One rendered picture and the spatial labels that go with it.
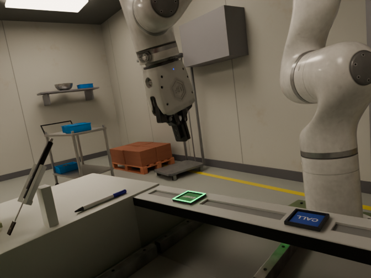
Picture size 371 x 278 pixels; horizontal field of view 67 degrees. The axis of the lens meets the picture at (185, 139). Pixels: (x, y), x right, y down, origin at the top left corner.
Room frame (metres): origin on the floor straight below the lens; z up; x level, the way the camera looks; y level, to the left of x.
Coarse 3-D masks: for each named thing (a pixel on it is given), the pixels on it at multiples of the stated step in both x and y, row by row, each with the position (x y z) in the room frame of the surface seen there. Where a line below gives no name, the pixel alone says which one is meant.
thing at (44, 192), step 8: (32, 168) 0.56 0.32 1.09; (40, 168) 0.54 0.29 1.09; (40, 176) 0.55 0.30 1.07; (32, 184) 0.53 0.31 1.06; (24, 192) 0.54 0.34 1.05; (32, 192) 0.53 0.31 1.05; (40, 192) 0.55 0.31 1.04; (48, 192) 0.55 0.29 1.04; (24, 200) 0.52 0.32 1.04; (32, 200) 0.54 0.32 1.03; (40, 200) 0.55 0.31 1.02; (48, 200) 0.55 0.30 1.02; (40, 208) 0.56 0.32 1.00; (48, 208) 0.55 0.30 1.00; (48, 216) 0.54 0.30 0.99; (56, 216) 0.56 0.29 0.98; (48, 224) 0.54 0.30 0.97; (56, 224) 0.55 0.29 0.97
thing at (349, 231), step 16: (144, 192) 0.70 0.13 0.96; (160, 192) 0.70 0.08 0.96; (176, 192) 0.67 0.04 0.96; (192, 208) 0.55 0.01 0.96; (208, 208) 0.54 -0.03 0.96; (224, 208) 0.54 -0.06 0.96; (240, 208) 0.53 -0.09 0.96; (256, 208) 0.51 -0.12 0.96; (272, 208) 0.50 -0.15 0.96; (288, 208) 0.49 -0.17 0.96; (304, 208) 0.48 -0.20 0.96; (256, 224) 0.45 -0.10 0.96; (272, 224) 0.44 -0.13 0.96; (336, 224) 0.42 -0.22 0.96; (352, 224) 0.40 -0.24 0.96; (368, 224) 0.40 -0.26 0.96; (336, 240) 0.37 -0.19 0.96; (352, 240) 0.36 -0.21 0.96; (368, 240) 0.36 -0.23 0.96
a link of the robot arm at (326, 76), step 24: (336, 48) 0.55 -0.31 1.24; (360, 48) 0.53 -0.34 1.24; (312, 72) 0.58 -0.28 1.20; (336, 72) 0.53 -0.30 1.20; (360, 72) 0.52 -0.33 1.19; (312, 96) 0.61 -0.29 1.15; (336, 96) 0.53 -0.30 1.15; (360, 96) 0.54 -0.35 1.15; (312, 120) 0.59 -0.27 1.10; (336, 120) 0.57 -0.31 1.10; (312, 144) 0.60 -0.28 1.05; (336, 144) 0.58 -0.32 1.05
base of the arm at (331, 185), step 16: (304, 160) 0.63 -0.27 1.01; (320, 160) 0.59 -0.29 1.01; (336, 160) 0.57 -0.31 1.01; (352, 160) 0.58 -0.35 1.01; (304, 176) 0.63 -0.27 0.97; (320, 176) 0.59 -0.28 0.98; (336, 176) 0.57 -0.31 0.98; (352, 176) 0.58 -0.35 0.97; (320, 192) 0.59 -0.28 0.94; (336, 192) 0.57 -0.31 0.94; (352, 192) 0.57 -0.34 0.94; (320, 208) 0.59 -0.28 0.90; (336, 208) 0.57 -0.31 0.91; (352, 208) 0.57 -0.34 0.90
